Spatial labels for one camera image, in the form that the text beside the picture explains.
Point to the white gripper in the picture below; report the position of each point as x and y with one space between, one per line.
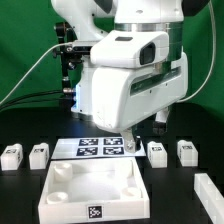
122 98

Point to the white square tabletop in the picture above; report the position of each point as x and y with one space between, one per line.
93 190

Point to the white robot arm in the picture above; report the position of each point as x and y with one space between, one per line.
93 20

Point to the white marker sheet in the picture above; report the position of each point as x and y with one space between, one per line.
74 148

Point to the white obstacle block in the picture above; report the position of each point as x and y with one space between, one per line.
210 197

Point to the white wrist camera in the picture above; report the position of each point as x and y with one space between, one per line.
122 49

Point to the grey camera on stand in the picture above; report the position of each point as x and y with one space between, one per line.
80 47

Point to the black camera stand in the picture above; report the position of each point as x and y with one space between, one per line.
66 66

